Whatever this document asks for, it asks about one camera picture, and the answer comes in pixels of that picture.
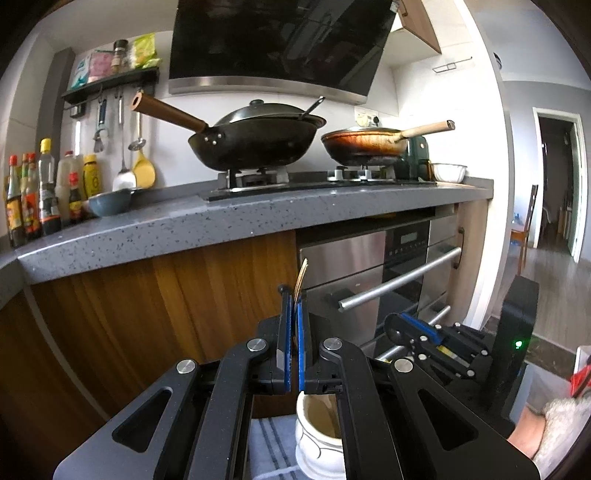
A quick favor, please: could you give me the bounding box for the yellow squeeze bottle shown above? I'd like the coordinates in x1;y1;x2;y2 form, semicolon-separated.
82;154;102;200

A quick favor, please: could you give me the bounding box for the gas hob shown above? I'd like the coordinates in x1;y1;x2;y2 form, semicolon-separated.
202;165;438;202

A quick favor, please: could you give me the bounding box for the grey checked cloth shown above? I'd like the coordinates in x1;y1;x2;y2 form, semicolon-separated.
247;415;303;480

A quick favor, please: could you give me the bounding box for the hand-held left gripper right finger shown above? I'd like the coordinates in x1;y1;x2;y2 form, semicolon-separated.
298;298;541;480

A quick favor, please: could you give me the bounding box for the wooden chair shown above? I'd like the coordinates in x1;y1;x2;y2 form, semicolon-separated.
510;184;540;276

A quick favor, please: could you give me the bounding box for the white door frame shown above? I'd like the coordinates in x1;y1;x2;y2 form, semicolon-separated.
532;106;588;265

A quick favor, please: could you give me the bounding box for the white plastic jug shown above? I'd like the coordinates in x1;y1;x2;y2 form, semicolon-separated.
55;151;86;223

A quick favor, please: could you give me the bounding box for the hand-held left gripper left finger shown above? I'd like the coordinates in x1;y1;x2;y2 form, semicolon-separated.
53;284;297;480

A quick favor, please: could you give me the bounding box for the wooden wall cabinet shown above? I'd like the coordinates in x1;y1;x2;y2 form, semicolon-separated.
399;0;442;52

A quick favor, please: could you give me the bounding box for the small dark bottle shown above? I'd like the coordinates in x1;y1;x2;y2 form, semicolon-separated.
68;171;84;223

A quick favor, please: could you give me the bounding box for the wide wooden cabinet door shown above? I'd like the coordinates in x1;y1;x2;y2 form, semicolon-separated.
28;230;299;418

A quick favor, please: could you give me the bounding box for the hanging small steel ladle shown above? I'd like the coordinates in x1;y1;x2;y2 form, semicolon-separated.
128;89;147;151

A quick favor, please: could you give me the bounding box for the person's right forearm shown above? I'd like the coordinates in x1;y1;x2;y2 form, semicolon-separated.
505;396;590;479

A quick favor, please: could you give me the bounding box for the spice jar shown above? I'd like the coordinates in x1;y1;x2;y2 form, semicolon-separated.
112;40;130;75

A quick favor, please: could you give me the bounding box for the black range hood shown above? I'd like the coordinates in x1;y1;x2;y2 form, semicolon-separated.
168;0;400;105

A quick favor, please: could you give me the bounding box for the cream ceramic double utensil holder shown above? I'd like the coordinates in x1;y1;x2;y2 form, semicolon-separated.
295;390;346;479

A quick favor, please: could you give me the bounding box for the stainless steel built-in oven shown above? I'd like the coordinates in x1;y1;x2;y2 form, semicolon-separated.
295;216;463;366

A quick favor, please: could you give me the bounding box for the yellow green packet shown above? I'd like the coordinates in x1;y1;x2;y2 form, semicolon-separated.
130;32;163;70

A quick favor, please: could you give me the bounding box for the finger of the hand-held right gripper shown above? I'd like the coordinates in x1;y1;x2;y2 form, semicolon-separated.
398;313;498;359
406;332;491;382

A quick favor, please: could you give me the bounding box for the metal spatula handle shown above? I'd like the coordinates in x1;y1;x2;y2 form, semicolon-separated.
300;95;327;122

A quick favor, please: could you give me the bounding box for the hanging long steel ladle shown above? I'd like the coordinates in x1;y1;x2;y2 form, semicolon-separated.
113;94;138;191

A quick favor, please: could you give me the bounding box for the black wall shelf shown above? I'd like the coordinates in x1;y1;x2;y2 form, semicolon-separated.
61;66;160;105

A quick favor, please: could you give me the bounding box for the narrow wooden cabinet door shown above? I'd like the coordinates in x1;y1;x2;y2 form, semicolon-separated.
454;202;491;334

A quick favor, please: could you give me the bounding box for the pink packet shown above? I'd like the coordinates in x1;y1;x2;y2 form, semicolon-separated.
88;50;116;84

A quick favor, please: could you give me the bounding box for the yellow rice paddle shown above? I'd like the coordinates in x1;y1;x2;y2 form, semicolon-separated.
132;147;157;188

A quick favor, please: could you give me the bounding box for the black wok lid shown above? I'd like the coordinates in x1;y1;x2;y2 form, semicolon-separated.
213;99;321;128

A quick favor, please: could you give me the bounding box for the black wok with wooden handle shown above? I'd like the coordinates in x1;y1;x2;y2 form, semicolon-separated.
130;90;327;173

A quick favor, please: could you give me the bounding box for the grey stone kitchen counter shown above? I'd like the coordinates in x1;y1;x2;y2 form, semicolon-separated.
0;181;496;311

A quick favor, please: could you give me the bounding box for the blue white packet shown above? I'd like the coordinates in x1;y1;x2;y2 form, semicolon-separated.
69;54;91;91

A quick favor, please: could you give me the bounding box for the brown frying pan wooden handle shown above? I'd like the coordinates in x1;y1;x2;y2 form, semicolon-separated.
320;119;457;167

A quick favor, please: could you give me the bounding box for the wooden corner cabinet door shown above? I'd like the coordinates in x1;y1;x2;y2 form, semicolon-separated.
0;293;109;480

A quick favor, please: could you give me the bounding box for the hanging metal peeler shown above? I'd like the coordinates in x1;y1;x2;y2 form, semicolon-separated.
93;99;110;153

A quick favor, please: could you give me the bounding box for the gold fork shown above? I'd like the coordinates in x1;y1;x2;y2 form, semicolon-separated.
294;258;310;296

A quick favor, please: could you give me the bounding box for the clear bottle yellow cap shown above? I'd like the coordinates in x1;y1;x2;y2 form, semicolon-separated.
37;138;62;234

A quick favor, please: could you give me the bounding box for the red white plastic object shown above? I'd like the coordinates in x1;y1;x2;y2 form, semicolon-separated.
570;345;591;398

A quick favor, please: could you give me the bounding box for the wire wall rack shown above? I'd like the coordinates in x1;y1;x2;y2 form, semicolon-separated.
432;56;473;74

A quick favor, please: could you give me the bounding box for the blue bowl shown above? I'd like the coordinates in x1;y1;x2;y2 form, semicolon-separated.
86;188;137;218

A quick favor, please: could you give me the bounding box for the dark sauce bottle red cap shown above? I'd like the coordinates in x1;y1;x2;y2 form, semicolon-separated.
28;152;43;240
20;153;34;241
5;154;27;248

